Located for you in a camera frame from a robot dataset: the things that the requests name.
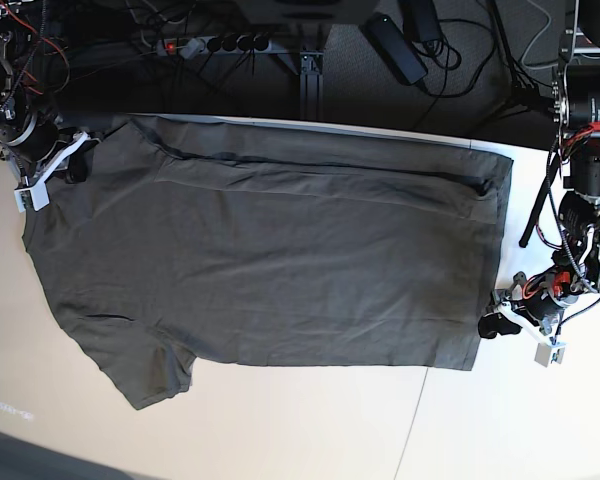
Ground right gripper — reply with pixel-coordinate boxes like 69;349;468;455
0;112;103;185

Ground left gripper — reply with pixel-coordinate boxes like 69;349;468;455
478;269;578;344

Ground grey T-shirt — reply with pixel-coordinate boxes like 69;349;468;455
21;113;515;412

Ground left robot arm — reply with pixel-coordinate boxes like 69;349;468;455
478;1;600;353

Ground white power strip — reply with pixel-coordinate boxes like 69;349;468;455
155;33;275;60

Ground black tripod stand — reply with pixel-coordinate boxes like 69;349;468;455
467;1;554;135

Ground black power adapter brick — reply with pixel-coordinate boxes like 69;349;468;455
361;12;428;86

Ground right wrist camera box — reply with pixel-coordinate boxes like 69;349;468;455
14;182;49;213

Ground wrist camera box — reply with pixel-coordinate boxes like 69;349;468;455
534;342;566;367
14;182;49;213

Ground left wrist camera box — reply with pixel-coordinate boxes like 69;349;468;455
534;342;566;367

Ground aluminium frame post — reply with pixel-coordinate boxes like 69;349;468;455
296;23;329;122

